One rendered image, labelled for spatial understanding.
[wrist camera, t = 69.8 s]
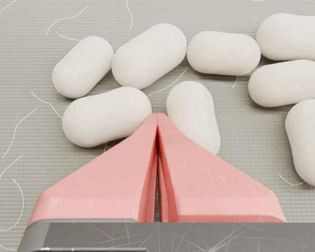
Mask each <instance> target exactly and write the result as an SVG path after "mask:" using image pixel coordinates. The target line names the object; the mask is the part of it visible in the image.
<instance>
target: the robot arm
mask: <svg viewBox="0 0 315 252"><path fill-rule="evenodd" d="M157 179H158V195H159V211H160V222H155V212H156V195H157ZM16 252H315V222H287V220H286V218H285V216H284V213H283V211H282V208H281V206H280V203H279V201H278V199H277V197H276V195H275V193H274V192H273V191H271V190H270V189H268V188H267V187H265V186H264V185H262V184H261V183H259V182H257V181H256V180H254V179H253V178H251V177H250V176H248V175H246V174H245V173H243V172H242V171H240V170H238V169H237V168H235V167H234V166H232V165H231V164H229V163H227V162H226V161H224V160H223V159H221V158H220V157H218V156H216V155H215V154H213V153H212V152H210V151H208V150H207V149H205V148H204V147H202V146H201V145H199V144H197V143H196V142H194V141H193V140H191V139H189V138H188V137H186V136H185V135H184V134H183V133H182V132H181V131H180V130H179V129H178V128H177V127H176V126H175V124H174V123H173V122H172V121H171V120H170V119H169V118H168V117H167V115H166V114H164V113H158V114H157V113H151V114H150V115H149V116H148V117H147V118H146V119H145V120H144V121H143V123H142V124H141V125H140V126H139V127H138V128H137V129H136V130H135V132H134V133H133V134H132V135H131V136H129V137H128V138H126V139H125V140H123V141H122V142H120V143H118V144H117V145H115V146H114V147H112V148H111V149H109V150H107V151H106V152H104V153H103V154H101V155H100V156H98V157H96V158H95V159H93V160H92V161H90V162H89V163H87V164H85V165H84V166H82V167H81V168H79V169H78V170H76V171H74V172H73V173H71V174H70V175H68V176H67V177H65V178H63V179H62V180H60V181H59V182H57V183H56V184H54V185H52V186H51V187H49V188H48V189H46V190H45V191H43V192H42V193H41V195H40V197H39V198H38V200H37V202H36V205H35V207H34V209H33V212H32V214H31V217H30V219H29V222H28V224H27V227H26V229H25V231H24V234H23V236H22V239H21V241H20V244H19V246H18V249H17V251H16Z"/></svg>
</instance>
